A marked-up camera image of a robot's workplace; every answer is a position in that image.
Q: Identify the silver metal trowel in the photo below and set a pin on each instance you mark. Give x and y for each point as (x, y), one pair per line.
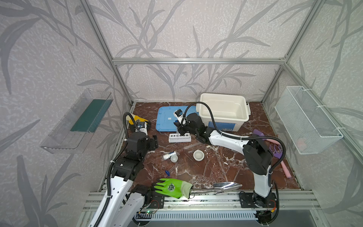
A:
(218, 188)

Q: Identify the clear plastic wall shelf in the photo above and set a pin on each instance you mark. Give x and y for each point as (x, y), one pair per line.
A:
(75, 130)

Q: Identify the green work glove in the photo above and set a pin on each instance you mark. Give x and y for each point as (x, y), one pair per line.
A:
(172, 187)

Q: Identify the purple pink plastic scoop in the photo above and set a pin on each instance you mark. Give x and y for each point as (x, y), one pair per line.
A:
(285, 169)

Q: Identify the white wire mesh basket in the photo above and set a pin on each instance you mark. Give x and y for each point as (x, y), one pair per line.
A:
(308, 125)

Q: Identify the blue plastic bin lid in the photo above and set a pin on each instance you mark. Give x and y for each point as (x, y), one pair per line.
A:
(166, 118)

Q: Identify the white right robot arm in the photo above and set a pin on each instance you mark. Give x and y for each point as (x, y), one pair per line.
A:
(256, 153)

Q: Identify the yellow black work glove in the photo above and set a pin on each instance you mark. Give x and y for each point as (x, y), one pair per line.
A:
(137, 120)

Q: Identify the white test tube rack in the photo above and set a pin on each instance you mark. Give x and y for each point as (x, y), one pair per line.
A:
(183, 138)

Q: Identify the white ceramic mortar bowl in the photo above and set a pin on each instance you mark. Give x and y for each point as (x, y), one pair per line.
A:
(198, 155)

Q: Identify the white plastic storage bin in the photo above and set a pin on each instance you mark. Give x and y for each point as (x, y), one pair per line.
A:
(230, 111)

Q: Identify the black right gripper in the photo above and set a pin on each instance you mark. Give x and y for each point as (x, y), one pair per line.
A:
(183, 128)

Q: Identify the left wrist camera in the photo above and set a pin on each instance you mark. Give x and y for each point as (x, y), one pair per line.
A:
(141, 126)

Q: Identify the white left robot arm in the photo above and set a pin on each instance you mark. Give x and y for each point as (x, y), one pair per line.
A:
(122, 201)

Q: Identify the thin metal tweezers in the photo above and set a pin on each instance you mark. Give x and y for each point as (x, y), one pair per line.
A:
(189, 157)

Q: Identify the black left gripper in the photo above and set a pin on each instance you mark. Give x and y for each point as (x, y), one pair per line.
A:
(153, 142)

